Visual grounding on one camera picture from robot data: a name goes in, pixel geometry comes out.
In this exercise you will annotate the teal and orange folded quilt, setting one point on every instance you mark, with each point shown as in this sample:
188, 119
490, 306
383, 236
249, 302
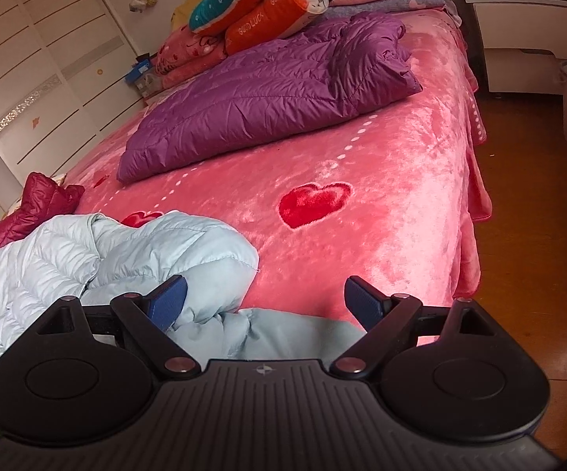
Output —
263, 5

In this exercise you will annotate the pink folded heart blanket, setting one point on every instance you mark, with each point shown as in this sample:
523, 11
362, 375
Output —
185, 56

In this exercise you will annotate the purple down jacket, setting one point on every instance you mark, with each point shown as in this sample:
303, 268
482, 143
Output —
263, 93

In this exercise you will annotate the white wardrobe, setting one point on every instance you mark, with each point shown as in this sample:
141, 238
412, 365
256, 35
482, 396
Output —
43, 59

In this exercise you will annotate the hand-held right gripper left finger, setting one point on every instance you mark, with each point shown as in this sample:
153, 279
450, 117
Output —
165, 299

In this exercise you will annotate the yellow headboard cover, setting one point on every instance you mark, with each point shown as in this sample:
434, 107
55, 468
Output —
183, 14

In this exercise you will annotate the blue box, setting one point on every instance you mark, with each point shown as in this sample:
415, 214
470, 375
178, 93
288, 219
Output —
141, 69

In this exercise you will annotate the red down jacket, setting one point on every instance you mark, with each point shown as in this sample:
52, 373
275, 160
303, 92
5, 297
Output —
38, 201

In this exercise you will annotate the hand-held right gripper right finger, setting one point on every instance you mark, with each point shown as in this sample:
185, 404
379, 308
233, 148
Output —
364, 301

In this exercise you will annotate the pink heart printed blanket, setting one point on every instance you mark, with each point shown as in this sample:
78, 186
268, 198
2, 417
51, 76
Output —
386, 196

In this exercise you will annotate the white nightstand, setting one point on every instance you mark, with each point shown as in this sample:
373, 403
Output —
523, 29

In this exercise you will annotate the light blue down jacket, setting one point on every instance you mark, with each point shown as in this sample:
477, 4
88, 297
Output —
180, 250

